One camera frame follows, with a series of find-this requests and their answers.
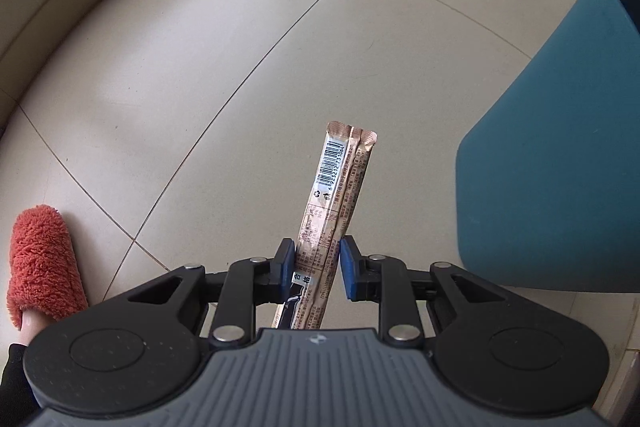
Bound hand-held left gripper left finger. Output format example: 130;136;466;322
125;238;297;348

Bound teal plastic waste bin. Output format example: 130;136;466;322
456;0;640;294

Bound brown stick snack packet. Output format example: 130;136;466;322
270;120;378;332

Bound red fluffy slipper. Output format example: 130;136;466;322
7;205;90;332

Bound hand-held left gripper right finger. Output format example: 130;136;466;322
339;235;506;348

